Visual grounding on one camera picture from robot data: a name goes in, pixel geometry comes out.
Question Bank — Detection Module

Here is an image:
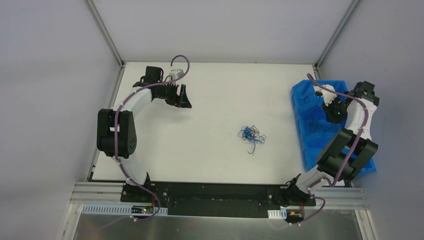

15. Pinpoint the blue cable bundle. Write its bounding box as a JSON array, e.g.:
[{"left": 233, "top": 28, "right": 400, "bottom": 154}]
[{"left": 237, "top": 124, "right": 268, "bottom": 157}]

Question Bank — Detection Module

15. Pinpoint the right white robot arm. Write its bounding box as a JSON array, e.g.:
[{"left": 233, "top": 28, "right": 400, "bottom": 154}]
[{"left": 283, "top": 78, "right": 380, "bottom": 205}]

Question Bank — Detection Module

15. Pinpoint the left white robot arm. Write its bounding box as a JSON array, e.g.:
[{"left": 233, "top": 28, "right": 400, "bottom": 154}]
[{"left": 96, "top": 66, "right": 192, "bottom": 203}]

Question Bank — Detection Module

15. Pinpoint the blue plastic compartment bin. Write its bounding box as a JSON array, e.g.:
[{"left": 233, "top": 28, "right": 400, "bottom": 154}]
[{"left": 290, "top": 79, "right": 377, "bottom": 176}]

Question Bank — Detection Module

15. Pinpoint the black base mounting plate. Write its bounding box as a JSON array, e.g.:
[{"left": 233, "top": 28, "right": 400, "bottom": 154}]
[{"left": 120, "top": 181, "right": 316, "bottom": 218}]

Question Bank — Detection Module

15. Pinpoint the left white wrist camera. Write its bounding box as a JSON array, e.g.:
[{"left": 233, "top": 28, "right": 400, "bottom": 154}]
[{"left": 168, "top": 68, "right": 185, "bottom": 80}]

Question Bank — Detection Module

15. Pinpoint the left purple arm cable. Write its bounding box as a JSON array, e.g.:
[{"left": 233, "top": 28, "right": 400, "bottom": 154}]
[{"left": 84, "top": 54, "right": 191, "bottom": 231}]

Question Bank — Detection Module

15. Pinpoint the aluminium frame rail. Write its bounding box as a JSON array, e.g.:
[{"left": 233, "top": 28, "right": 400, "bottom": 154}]
[{"left": 70, "top": 182, "right": 124, "bottom": 204}]

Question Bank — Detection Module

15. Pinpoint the white slotted cable duct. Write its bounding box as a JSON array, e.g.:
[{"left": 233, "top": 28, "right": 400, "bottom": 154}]
[{"left": 81, "top": 204, "right": 158, "bottom": 217}]

